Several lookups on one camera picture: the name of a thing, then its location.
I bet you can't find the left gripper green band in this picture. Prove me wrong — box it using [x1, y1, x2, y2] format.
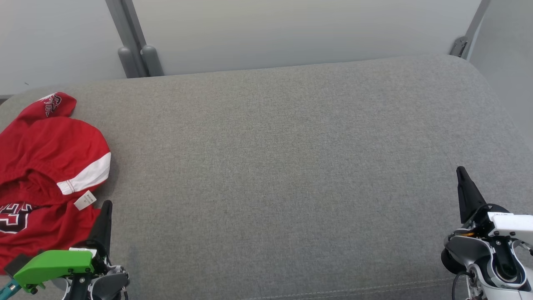
[13, 200, 113, 293]

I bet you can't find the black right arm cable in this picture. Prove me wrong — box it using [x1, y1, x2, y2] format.
[452, 271, 473, 300]

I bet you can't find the grey partition post metal bracket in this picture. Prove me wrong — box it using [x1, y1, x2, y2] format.
[450, 0, 491, 59]

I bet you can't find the teal left camera connector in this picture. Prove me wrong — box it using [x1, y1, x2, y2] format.
[0, 280, 21, 299]

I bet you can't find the red Bulls basketball jersey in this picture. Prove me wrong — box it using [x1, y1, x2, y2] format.
[0, 92, 102, 273]

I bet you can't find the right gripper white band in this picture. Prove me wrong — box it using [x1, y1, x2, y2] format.
[456, 166, 533, 246]

